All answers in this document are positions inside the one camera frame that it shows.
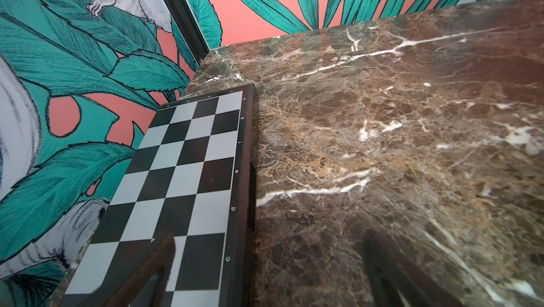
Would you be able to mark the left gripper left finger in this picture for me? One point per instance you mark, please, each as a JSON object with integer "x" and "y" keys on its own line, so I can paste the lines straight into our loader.
{"x": 143, "y": 281}

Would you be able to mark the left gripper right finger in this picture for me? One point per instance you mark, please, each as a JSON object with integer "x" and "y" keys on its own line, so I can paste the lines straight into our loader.
{"x": 395, "y": 280}

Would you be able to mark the black white checkerboard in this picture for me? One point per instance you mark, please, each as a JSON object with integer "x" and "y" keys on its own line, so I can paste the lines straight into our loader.
{"x": 191, "y": 176}

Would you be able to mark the left black frame post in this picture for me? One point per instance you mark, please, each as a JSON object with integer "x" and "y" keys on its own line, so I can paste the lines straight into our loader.
{"x": 188, "y": 25}

